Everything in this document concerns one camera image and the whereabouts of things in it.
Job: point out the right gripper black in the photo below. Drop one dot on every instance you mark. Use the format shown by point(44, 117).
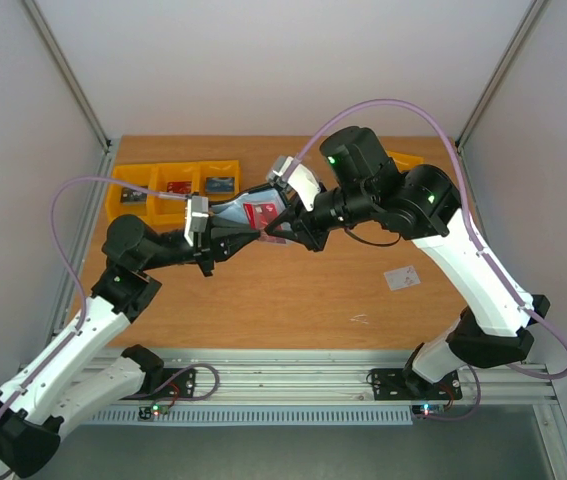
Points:
point(304, 223)

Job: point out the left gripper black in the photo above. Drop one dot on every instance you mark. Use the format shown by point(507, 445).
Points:
point(223, 239)

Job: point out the red credit card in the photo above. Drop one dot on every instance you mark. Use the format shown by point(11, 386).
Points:
point(260, 215)
point(179, 187)

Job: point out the card holder with clear sleeves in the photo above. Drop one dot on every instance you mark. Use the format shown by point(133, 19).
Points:
point(233, 209)

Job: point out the white card with red pattern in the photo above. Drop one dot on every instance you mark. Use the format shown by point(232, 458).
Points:
point(401, 278)

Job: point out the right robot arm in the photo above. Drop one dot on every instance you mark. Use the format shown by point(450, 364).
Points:
point(422, 205)

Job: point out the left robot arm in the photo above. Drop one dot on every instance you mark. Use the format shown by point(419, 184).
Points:
point(41, 405)

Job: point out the blue credit card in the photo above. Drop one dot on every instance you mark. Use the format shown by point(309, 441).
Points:
point(219, 185)

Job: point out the black credit card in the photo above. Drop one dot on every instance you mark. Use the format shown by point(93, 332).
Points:
point(131, 196)

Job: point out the yellow bin right of trio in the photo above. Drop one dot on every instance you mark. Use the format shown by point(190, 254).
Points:
point(219, 168)

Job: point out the yellow bin middle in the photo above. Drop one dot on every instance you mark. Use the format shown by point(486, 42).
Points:
point(180, 178)

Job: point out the yellow bin left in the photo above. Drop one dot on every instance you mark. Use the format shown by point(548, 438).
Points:
point(137, 174)

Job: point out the yellow bin far right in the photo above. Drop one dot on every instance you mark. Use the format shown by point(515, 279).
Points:
point(403, 161)

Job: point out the left circuit board with LED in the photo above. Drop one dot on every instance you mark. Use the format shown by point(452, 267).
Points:
point(151, 412)

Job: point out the circuit board with led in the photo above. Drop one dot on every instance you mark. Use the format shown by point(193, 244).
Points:
point(151, 412)
point(427, 409)

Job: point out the right circuit board with LED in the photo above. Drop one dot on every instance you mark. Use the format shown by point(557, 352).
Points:
point(427, 409)

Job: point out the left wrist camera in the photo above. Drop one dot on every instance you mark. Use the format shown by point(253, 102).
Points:
point(196, 216)

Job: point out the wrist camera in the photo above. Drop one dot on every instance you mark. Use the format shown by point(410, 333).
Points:
point(288, 172)
point(196, 216)

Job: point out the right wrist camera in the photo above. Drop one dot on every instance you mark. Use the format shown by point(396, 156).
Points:
point(288, 172)

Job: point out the aluminium rail frame front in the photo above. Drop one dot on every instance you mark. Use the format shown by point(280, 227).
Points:
point(324, 377)

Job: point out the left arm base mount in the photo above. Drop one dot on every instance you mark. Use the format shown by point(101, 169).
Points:
point(173, 382)

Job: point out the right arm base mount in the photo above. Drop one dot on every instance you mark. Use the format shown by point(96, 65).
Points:
point(391, 384)

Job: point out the slotted grey cable duct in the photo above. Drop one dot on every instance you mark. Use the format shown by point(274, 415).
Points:
point(243, 415)

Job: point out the left aluminium frame post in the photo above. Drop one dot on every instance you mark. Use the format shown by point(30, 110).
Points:
point(44, 31)

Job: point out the aluminium frame post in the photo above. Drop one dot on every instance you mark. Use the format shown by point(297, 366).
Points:
point(44, 31)
point(528, 22)

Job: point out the right aluminium frame post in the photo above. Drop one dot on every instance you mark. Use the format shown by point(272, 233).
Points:
point(528, 22)

